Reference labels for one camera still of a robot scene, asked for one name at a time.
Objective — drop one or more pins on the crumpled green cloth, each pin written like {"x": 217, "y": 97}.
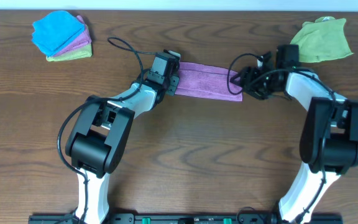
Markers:
{"x": 322, "y": 40}

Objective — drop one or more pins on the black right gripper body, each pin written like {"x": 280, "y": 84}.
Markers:
{"x": 263, "y": 90}

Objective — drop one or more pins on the folded blue cloth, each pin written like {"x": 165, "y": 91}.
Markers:
{"x": 55, "y": 31}

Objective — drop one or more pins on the purple microfiber cloth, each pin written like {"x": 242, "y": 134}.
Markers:
{"x": 204, "y": 81}

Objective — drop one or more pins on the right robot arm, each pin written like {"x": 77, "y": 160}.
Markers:
{"x": 329, "y": 140}

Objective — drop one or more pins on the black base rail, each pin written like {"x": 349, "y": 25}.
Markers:
{"x": 129, "y": 218}

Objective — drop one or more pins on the folded pink cloth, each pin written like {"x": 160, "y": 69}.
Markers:
{"x": 80, "y": 41}

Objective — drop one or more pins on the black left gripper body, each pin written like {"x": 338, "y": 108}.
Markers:
{"x": 173, "y": 82}

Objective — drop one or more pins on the folded green cloth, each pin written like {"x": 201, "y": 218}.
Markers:
{"x": 82, "y": 52}

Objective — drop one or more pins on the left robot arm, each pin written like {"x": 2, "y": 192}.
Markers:
{"x": 99, "y": 137}

